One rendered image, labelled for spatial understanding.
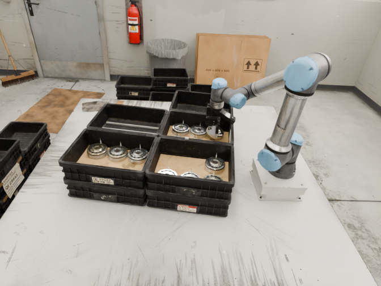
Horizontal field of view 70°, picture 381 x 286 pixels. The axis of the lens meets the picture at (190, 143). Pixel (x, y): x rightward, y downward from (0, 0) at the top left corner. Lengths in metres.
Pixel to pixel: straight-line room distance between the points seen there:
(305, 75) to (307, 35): 3.52
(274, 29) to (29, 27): 3.44
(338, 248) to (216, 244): 0.55
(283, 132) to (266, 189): 0.35
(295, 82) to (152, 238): 0.87
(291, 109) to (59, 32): 3.82
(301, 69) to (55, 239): 1.20
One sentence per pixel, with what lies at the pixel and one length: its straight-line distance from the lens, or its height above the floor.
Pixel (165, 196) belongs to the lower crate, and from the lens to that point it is 1.30.
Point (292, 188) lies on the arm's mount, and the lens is 1.49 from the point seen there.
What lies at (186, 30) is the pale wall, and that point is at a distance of 4.22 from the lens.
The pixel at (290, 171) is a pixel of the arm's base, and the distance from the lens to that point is 1.50.
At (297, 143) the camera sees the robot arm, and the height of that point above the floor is 1.02.
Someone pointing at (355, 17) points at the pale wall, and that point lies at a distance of 4.85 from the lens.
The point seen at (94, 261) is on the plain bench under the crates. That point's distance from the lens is 1.25.
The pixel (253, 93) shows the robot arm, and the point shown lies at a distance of 1.44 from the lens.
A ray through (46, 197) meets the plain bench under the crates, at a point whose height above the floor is 0.70.
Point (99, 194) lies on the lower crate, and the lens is 1.41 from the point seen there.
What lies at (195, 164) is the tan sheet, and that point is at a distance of 1.44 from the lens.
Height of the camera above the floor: 1.74
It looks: 35 degrees down
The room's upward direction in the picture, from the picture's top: 4 degrees clockwise
